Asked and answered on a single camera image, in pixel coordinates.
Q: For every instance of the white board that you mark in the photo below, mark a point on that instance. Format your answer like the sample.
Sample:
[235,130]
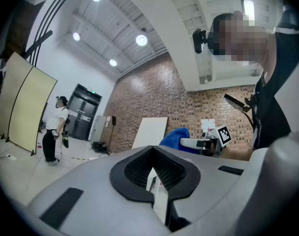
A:
[150,131]

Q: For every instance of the black curved wall beams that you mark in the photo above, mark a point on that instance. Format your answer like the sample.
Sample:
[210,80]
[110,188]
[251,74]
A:
[45,26]

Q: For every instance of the black bag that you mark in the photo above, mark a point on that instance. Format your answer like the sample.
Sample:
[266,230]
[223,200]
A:
[99,146]

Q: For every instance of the white power strip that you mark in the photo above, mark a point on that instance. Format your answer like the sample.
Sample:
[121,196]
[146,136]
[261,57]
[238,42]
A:
[11,157]

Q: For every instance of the black head camera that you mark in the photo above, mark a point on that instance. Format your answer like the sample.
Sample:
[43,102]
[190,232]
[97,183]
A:
[199,40]

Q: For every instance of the black double door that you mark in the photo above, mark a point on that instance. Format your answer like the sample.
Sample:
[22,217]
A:
[83,114]

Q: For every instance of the white and red poster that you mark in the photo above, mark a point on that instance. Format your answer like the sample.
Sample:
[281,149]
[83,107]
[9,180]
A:
[208,125]

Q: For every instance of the white cabinet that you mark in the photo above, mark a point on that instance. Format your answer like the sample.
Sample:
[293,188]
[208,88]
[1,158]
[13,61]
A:
[98,128]

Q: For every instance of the person's head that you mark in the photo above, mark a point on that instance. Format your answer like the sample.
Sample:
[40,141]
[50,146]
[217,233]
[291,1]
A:
[238,36]

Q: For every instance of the black speaker on tripod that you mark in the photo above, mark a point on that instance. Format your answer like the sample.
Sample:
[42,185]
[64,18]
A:
[113,131]

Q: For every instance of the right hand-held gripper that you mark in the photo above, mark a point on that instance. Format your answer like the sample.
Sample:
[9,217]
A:
[223,135]

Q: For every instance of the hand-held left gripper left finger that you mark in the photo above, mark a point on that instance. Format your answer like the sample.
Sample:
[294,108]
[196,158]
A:
[95,205]

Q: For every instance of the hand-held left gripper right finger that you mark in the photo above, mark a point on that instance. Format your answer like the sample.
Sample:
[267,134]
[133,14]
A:
[213,195]

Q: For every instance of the yellow folding screen panel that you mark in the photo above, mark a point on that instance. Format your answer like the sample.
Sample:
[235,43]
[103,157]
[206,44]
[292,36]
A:
[10,95]
[29,112]

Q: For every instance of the blue cloth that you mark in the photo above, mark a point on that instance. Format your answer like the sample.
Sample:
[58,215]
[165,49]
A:
[174,136]

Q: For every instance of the black flat panel on arm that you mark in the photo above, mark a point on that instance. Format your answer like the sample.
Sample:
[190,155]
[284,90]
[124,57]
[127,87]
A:
[235,102]

